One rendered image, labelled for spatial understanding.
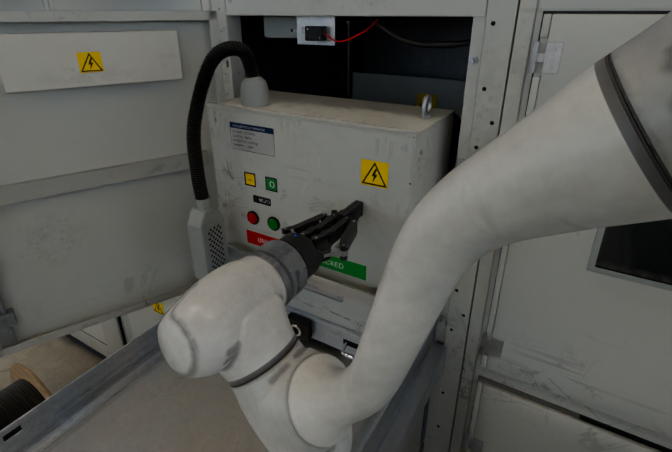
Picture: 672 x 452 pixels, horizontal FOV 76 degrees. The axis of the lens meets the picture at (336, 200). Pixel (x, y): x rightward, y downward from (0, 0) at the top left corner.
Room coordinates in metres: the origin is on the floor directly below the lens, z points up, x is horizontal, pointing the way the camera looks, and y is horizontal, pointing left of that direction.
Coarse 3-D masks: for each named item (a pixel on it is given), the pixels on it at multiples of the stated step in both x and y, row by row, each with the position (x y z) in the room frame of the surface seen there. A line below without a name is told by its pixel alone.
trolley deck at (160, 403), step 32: (320, 352) 0.78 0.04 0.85; (160, 384) 0.68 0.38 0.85; (192, 384) 0.68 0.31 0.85; (224, 384) 0.68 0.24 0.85; (416, 384) 0.68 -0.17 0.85; (96, 416) 0.60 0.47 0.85; (128, 416) 0.60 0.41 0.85; (160, 416) 0.60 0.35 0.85; (192, 416) 0.60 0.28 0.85; (224, 416) 0.60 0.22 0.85; (416, 416) 0.63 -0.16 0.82; (64, 448) 0.54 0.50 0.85; (96, 448) 0.54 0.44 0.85; (128, 448) 0.54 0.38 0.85; (160, 448) 0.54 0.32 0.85; (192, 448) 0.54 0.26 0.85; (224, 448) 0.54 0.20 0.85; (256, 448) 0.54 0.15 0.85; (352, 448) 0.54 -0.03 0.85; (384, 448) 0.54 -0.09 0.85
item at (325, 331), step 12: (288, 312) 0.84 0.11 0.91; (300, 312) 0.82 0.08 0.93; (312, 324) 0.80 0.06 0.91; (324, 324) 0.79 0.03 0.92; (336, 324) 0.78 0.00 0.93; (312, 336) 0.80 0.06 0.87; (324, 336) 0.79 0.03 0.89; (336, 336) 0.77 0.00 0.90; (348, 336) 0.75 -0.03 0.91; (360, 336) 0.74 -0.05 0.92; (348, 348) 0.75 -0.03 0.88
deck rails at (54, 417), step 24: (144, 336) 0.76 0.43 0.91; (432, 336) 0.79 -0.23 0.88; (120, 360) 0.71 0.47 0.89; (144, 360) 0.75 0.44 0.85; (72, 384) 0.62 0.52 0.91; (96, 384) 0.66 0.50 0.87; (120, 384) 0.68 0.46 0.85; (408, 384) 0.67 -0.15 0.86; (48, 408) 0.58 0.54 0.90; (72, 408) 0.61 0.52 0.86; (96, 408) 0.62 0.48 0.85; (384, 408) 0.56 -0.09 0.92; (0, 432) 0.52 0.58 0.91; (24, 432) 0.54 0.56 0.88; (48, 432) 0.56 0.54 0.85; (384, 432) 0.56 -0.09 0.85
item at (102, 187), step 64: (0, 64) 0.86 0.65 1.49; (64, 64) 0.92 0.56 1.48; (128, 64) 0.99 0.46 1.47; (192, 64) 1.10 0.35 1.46; (0, 128) 0.87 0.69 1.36; (64, 128) 0.93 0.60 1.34; (128, 128) 1.00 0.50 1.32; (0, 192) 0.83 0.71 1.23; (64, 192) 0.90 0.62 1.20; (128, 192) 0.99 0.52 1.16; (192, 192) 1.08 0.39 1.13; (0, 256) 0.82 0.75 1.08; (64, 256) 0.89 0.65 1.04; (128, 256) 0.97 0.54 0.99; (0, 320) 0.78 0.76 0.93; (64, 320) 0.87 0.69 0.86
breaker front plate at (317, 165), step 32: (224, 128) 0.93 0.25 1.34; (288, 128) 0.84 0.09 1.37; (320, 128) 0.80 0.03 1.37; (352, 128) 0.77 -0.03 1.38; (224, 160) 0.93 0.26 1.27; (256, 160) 0.89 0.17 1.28; (288, 160) 0.84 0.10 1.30; (320, 160) 0.80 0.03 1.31; (352, 160) 0.77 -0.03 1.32; (384, 160) 0.73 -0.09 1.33; (224, 192) 0.94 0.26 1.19; (256, 192) 0.89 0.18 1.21; (288, 192) 0.84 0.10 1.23; (320, 192) 0.80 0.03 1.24; (352, 192) 0.76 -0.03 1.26; (384, 192) 0.73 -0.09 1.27; (256, 224) 0.89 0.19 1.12; (288, 224) 0.85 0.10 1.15; (384, 224) 0.73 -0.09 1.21; (352, 256) 0.76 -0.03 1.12; (384, 256) 0.73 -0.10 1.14; (352, 320) 0.76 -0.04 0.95
